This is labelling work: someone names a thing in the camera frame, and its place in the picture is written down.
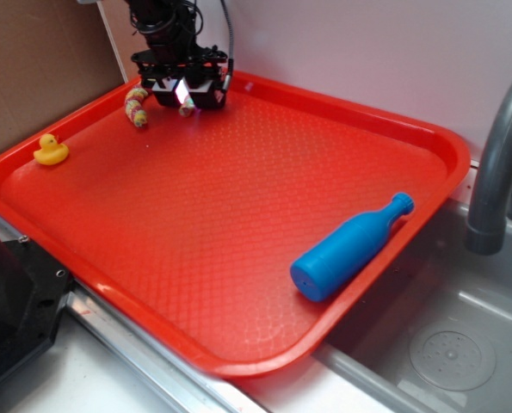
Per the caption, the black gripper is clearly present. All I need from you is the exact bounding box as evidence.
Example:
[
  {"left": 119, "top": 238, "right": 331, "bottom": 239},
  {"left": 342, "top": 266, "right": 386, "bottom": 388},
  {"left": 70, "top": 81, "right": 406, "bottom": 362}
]
[{"left": 131, "top": 44, "right": 230, "bottom": 109}]

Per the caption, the multicolored twisted rope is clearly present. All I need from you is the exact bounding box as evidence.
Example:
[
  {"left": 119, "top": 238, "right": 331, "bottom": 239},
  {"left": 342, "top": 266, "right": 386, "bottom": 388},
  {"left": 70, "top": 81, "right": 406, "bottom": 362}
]
[{"left": 123, "top": 85, "right": 196, "bottom": 130}]

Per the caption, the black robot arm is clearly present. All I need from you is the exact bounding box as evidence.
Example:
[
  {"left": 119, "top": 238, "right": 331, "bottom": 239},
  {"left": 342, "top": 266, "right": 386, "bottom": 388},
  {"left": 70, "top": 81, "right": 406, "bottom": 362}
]
[{"left": 127, "top": 1, "right": 234, "bottom": 110}]

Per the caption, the red plastic tray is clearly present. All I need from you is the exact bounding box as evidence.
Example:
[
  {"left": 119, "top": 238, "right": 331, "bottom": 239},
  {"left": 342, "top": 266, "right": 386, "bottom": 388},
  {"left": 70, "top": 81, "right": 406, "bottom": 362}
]
[{"left": 0, "top": 72, "right": 470, "bottom": 378}]

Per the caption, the yellow rubber duck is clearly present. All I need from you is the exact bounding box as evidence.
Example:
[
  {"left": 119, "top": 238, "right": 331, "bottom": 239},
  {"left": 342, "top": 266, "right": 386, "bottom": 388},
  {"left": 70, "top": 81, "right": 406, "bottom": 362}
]
[{"left": 34, "top": 133, "right": 70, "bottom": 166}]

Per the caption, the brown cardboard panel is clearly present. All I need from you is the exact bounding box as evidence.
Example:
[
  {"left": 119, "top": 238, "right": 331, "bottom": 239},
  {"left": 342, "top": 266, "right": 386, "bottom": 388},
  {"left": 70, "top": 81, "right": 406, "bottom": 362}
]
[{"left": 0, "top": 1, "right": 131, "bottom": 154}]

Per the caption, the blue plastic toy bottle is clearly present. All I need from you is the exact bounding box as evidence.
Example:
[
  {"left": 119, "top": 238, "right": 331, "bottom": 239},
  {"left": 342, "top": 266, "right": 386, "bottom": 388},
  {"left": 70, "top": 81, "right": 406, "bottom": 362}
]
[{"left": 290, "top": 193, "right": 414, "bottom": 302}]

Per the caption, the grey sink faucet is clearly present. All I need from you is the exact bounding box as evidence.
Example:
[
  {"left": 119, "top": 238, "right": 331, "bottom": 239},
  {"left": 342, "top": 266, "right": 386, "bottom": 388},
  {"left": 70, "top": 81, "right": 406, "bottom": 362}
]
[{"left": 465, "top": 84, "right": 512, "bottom": 256}]

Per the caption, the grey toy sink basin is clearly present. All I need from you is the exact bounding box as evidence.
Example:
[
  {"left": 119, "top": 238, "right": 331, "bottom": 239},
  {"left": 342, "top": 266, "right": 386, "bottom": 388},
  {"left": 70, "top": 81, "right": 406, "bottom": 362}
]
[{"left": 240, "top": 169, "right": 512, "bottom": 412}]

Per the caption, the grey braided cable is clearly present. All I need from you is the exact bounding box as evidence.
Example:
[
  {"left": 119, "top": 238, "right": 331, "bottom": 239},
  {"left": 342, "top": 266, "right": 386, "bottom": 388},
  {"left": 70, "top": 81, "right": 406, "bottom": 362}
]
[{"left": 219, "top": 0, "right": 236, "bottom": 92}]

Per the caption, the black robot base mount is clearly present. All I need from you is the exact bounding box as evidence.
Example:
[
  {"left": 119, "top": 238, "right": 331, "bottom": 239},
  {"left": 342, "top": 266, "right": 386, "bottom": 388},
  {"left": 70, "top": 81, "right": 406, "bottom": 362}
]
[{"left": 0, "top": 239, "right": 72, "bottom": 385}]

